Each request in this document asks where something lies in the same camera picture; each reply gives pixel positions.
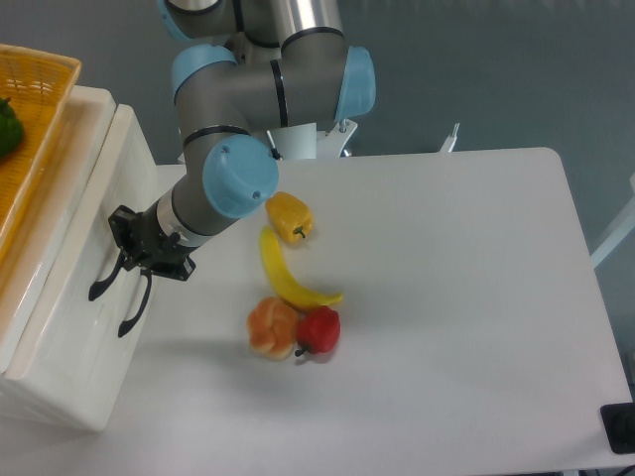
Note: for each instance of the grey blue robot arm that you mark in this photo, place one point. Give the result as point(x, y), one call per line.
point(254, 66)

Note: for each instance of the yellow bell pepper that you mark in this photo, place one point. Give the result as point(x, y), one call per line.
point(291, 218)

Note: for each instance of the white drawer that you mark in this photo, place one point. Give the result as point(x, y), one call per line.
point(70, 362)
point(124, 174)

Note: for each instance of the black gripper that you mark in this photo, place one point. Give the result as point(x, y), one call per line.
point(146, 246)

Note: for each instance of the yellow banana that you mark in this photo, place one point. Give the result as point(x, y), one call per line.
point(281, 279)

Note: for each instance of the black device at table edge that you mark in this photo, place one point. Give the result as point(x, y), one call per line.
point(618, 422)

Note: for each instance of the green bell pepper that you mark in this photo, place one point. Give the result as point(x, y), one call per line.
point(11, 128)

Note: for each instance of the white drawer cabinet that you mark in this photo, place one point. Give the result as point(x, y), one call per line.
point(85, 124)

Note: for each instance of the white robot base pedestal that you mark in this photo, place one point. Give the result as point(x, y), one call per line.
point(307, 142)

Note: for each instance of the round knotted bread roll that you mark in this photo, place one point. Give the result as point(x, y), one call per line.
point(272, 328)

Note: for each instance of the red bell pepper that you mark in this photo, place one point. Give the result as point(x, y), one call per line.
point(318, 332)

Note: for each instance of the orange woven basket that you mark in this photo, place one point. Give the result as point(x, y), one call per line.
point(37, 86)

